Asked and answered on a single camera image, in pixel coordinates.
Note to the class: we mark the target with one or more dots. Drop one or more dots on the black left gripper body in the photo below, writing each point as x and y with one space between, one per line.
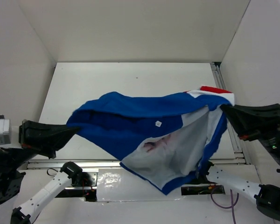
32 142

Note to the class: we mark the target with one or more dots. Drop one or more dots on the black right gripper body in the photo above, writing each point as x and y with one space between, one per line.
268 123

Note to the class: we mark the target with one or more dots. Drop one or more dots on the blue white red jacket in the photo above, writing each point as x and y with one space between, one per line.
166 141

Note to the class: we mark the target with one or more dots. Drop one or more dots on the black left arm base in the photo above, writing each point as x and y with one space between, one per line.
86 189

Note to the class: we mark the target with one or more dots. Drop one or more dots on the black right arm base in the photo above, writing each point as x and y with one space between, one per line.
202 190

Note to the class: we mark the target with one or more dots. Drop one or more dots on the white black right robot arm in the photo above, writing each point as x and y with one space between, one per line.
266 197

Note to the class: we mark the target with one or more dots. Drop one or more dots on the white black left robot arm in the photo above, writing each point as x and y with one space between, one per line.
21 199

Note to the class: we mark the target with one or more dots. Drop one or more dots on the aluminium side rail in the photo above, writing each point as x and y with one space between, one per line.
237 143

